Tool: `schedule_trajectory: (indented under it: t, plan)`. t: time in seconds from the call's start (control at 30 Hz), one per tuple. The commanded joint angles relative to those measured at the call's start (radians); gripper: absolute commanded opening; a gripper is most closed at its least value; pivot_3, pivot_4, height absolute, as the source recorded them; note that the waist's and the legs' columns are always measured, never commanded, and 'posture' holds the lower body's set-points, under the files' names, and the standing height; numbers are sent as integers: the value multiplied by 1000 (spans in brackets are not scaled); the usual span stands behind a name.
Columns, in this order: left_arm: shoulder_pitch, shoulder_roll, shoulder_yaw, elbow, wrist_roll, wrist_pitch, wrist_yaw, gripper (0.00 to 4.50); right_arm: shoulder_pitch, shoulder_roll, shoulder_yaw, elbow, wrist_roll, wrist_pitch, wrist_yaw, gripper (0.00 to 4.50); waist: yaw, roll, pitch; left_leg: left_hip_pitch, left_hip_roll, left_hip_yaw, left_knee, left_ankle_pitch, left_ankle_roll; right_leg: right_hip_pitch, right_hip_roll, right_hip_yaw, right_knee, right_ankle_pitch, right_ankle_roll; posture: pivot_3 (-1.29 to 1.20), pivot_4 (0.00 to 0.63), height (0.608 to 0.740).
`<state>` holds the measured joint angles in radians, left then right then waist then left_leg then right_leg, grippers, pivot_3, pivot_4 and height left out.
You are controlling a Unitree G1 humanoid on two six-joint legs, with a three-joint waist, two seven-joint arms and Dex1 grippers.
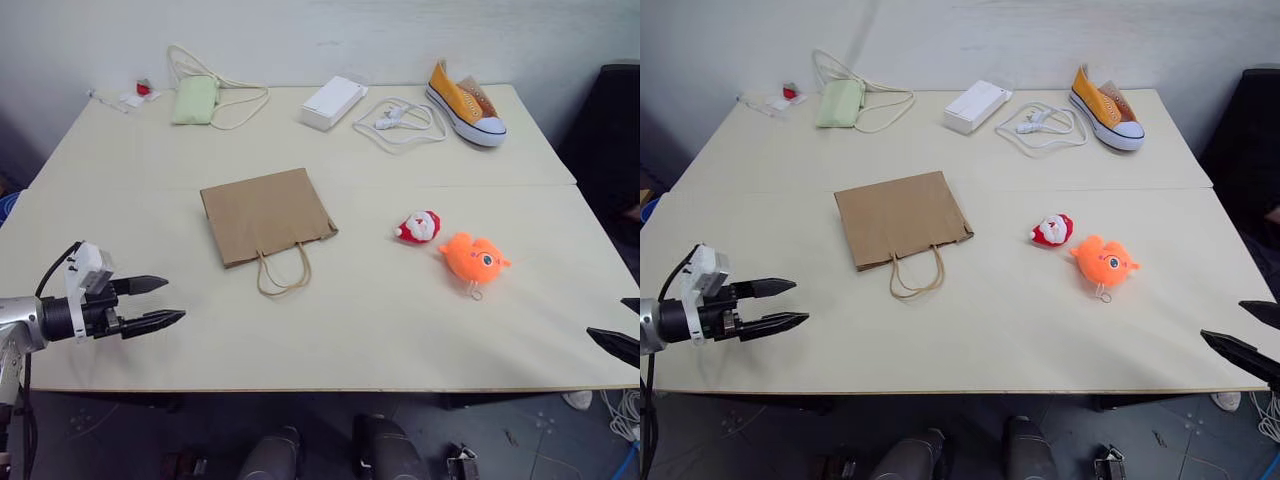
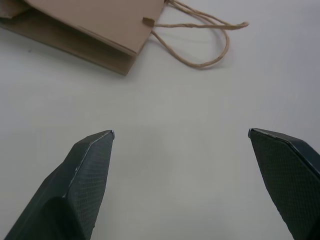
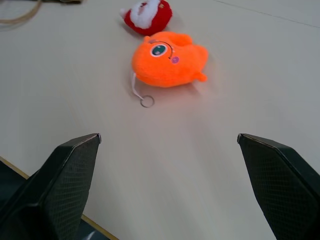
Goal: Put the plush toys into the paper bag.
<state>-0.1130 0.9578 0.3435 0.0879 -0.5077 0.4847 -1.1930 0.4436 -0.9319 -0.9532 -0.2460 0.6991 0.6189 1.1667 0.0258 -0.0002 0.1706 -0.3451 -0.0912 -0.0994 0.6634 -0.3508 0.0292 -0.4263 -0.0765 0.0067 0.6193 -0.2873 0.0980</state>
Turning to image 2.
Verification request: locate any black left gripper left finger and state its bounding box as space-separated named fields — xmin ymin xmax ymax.
xmin=4 ymin=129 xmax=116 ymax=240

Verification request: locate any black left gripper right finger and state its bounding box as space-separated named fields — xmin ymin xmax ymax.
xmin=247 ymin=127 xmax=320 ymax=240

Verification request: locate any brown paper bag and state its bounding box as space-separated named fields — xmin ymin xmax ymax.
xmin=0 ymin=0 xmax=250 ymax=76

